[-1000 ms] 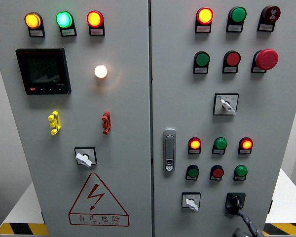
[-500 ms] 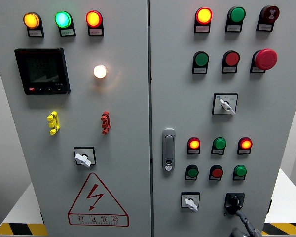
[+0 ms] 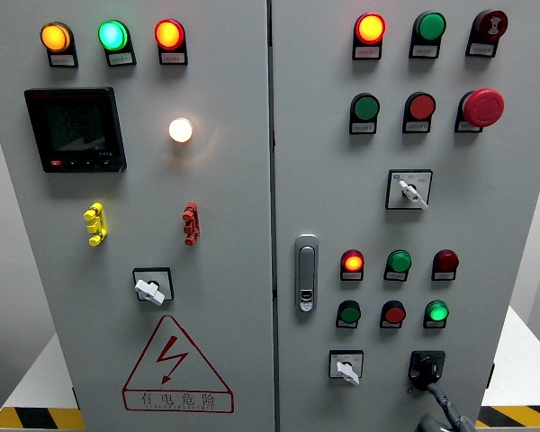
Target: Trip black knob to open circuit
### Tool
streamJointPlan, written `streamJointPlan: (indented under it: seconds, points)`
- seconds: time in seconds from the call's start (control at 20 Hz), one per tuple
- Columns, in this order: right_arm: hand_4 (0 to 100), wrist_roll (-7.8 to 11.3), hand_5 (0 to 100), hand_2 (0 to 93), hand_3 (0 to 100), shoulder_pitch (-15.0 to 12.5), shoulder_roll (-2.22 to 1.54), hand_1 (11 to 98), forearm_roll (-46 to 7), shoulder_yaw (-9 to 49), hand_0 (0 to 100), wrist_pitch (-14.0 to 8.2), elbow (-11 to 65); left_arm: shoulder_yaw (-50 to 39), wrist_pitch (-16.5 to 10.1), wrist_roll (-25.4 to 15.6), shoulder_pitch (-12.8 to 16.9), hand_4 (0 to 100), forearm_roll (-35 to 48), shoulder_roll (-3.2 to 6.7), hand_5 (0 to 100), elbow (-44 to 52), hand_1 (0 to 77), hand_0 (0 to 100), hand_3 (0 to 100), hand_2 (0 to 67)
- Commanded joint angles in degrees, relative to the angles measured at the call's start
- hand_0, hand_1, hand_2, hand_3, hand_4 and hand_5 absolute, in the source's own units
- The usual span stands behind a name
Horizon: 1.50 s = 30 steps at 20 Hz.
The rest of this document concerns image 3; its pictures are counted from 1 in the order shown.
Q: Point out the white round lamp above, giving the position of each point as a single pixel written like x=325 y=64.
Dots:
x=180 y=130

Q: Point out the large green push button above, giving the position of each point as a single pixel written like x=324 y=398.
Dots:
x=366 y=107

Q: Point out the red warning triangle sticker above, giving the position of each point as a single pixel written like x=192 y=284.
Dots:
x=177 y=399

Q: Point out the large red push button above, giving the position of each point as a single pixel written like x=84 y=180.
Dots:
x=421 y=106

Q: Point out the black yellow striped tape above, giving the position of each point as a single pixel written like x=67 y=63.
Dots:
x=36 y=418
x=522 y=416

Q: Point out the small label plate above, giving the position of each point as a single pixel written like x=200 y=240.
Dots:
x=389 y=325
x=62 y=60
x=351 y=276
x=442 y=276
x=362 y=128
x=416 y=127
x=366 y=52
x=345 y=325
x=394 y=276
x=481 y=50
x=173 y=58
x=433 y=325
x=467 y=127
x=120 y=58
x=423 y=51

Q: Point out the small red round lamp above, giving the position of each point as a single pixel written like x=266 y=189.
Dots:
x=446 y=261
x=352 y=261

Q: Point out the large yellow round lamp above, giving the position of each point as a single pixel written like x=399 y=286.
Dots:
x=55 y=37

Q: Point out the pale grey cabinet door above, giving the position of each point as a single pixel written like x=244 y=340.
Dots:
x=472 y=216
x=229 y=202

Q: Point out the black knob turn switch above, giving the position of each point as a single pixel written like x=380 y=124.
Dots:
x=425 y=365

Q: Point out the black display meter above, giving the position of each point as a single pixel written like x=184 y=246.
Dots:
x=74 y=130

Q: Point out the small green push button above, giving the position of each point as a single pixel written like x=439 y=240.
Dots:
x=349 y=313

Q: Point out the dark red round buzzer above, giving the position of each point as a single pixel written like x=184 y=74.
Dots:
x=491 y=24

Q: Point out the small green round lamp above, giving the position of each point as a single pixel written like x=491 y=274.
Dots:
x=399 y=262
x=437 y=311

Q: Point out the small red push button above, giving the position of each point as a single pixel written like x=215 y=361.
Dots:
x=394 y=314

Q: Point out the silver door lock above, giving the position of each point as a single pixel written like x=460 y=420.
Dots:
x=306 y=265

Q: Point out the black door hinge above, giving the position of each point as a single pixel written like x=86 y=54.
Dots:
x=490 y=375
x=75 y=398

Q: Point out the large red round lamp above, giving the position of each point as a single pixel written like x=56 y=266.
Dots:
x=168 y=34
x=370 y=28

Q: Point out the large red stop button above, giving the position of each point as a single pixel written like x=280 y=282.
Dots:
x=483 y=108

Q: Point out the large green round lamp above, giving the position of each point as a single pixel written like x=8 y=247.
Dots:
x=430 y=26
x=112 y=34

